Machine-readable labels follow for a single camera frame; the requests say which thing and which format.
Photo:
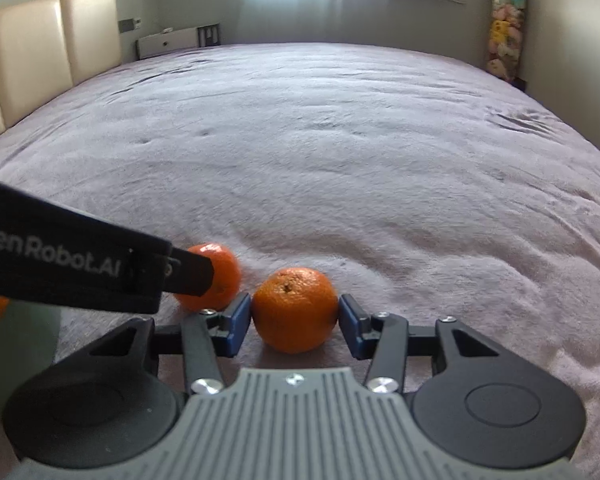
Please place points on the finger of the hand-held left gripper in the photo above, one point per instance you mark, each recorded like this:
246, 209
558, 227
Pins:
192, 272

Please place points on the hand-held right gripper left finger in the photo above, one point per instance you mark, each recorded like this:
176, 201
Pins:
240, 324

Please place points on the wall socket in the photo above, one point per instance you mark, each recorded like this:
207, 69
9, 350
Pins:
129, 24

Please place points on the pale purple blanket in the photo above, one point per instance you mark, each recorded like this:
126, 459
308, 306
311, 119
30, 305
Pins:
330, 160

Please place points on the hanging plush toys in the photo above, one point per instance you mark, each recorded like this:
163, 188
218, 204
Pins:
505, 25

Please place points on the green bowl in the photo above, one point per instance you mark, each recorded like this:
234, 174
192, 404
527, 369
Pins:
30, 332

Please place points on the beige padded headboard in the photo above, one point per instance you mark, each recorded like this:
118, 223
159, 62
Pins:
45, 55

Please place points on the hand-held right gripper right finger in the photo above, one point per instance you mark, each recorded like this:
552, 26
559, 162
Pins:
350, 325

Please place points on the black and white box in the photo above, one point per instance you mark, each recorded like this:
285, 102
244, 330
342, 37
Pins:
209, 35

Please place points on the orange tangerine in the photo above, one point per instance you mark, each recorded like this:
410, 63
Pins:
227, 272
295, 310
0, 306

